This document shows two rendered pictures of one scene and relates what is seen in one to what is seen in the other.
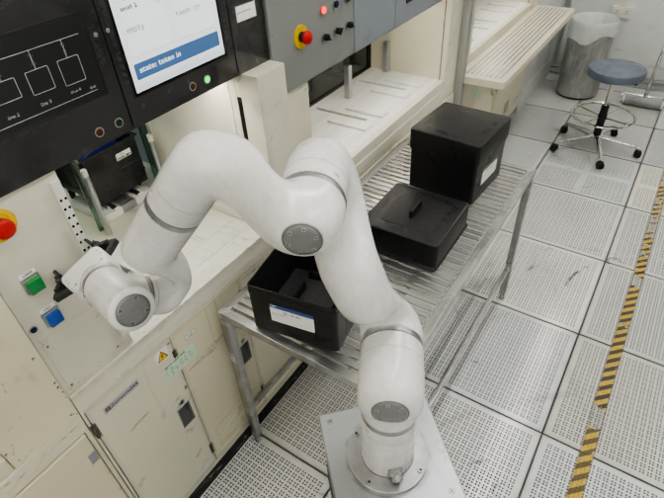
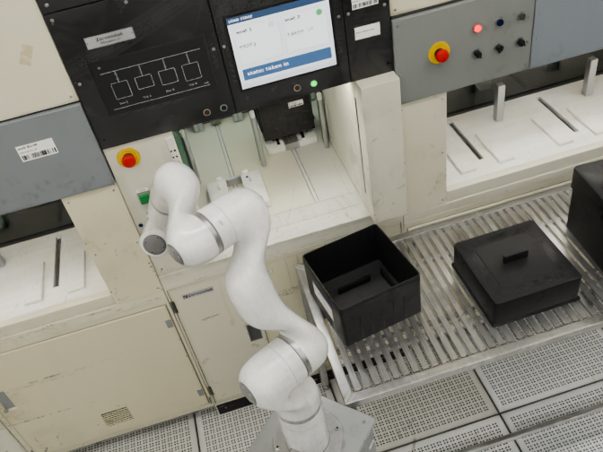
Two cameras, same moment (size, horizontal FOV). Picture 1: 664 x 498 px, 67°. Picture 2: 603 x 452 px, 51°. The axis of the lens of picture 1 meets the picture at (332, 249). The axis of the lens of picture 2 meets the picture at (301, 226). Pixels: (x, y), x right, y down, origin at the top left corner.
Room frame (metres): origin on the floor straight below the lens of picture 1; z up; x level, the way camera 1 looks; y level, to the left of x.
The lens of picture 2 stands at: (0.04, -0.85, 2.35)
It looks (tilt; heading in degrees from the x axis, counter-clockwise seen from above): 41 degrees down; 47
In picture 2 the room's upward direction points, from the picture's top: 12 degrees counter-clockwise
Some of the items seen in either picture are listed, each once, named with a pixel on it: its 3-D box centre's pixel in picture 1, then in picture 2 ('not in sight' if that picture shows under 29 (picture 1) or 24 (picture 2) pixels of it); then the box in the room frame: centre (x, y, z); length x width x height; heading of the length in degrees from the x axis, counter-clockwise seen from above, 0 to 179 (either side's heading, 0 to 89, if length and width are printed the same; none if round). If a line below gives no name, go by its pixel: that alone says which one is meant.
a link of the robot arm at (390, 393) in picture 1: (390, 389); (280, 384); (0.56, -0.09, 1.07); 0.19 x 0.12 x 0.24; 171
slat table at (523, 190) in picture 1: (396, 302); (498, 340); (1.44, -0.25, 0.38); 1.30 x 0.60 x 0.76; 144
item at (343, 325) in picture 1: (312, 287); (361, 282); (1.08, 0.06, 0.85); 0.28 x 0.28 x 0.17; 64
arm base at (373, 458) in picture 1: (387, 433); (303, 422); (0.59, -0.10, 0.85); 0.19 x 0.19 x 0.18
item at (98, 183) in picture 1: (95, 156); (279, 97); (1.58, 0.80, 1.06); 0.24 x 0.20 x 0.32; 144
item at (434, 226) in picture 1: (414, 219); (514, 266); (1.41, -0.30, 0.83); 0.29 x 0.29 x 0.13; 55
